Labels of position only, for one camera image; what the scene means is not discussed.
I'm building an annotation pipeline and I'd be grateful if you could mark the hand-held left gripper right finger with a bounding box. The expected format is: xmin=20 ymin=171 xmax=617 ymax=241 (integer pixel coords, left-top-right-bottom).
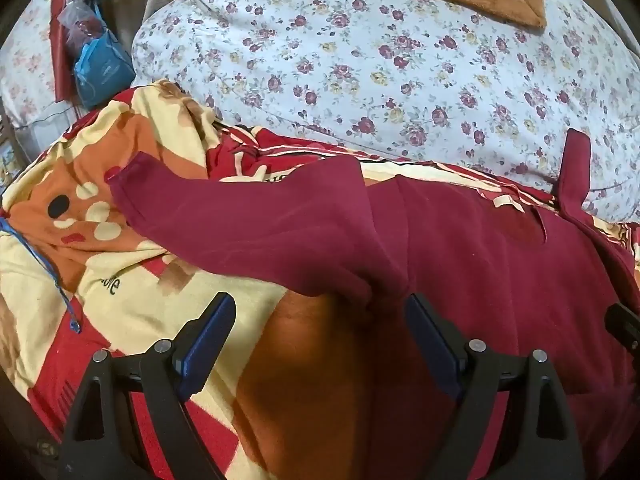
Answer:
xmin=404 ymin=292 xmax=586 ymax=480

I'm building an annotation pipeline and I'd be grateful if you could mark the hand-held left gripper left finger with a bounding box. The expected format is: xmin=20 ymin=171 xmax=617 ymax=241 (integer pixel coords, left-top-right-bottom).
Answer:
xmin=57 ymin=291 xmax=237 ymax=480

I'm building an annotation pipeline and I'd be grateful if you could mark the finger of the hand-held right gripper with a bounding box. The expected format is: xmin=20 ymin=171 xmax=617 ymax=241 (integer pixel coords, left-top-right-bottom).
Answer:
xmin=604 ymin=302 xmax=640 ymax=356

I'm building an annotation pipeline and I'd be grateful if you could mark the maroon shirt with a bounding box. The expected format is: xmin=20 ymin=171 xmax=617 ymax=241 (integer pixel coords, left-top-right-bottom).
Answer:
xmin=106 ymin=129 xmax=640 ymax=480

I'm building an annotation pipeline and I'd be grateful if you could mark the red orange printed blanket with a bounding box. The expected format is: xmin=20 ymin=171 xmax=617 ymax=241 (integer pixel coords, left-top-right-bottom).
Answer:
xmin=0 ymin=79 xmax=640 ymax=480

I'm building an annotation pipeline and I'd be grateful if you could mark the white floral quilt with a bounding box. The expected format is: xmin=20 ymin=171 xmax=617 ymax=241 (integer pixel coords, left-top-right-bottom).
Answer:
xmin=131 ymin=0 xmax=640 ymax=223

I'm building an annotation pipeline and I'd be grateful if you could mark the blue plastic bag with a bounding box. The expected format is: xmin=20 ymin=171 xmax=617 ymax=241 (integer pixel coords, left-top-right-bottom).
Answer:
xmin=74 ymin=30 xmax=137 ymax=110

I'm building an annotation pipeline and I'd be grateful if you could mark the red cloth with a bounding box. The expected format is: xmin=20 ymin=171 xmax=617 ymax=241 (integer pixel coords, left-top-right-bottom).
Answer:
xmin=49 ymin=0 xmax=96 ymax=103

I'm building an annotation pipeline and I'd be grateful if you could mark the floral pillow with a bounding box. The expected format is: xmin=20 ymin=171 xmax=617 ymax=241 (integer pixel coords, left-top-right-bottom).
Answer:
xmin=0 ymin=0 xmax=66 ymax=131

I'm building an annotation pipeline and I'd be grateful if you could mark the clear plastic bag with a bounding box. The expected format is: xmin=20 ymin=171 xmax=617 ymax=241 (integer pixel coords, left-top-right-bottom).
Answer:
xmin=57 ymin=0 xmax=108 ymax=48

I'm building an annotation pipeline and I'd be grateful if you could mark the blue cord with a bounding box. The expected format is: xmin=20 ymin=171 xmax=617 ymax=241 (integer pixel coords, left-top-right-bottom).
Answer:
xmin=0 ymin=217 xmax=83 ymax=335

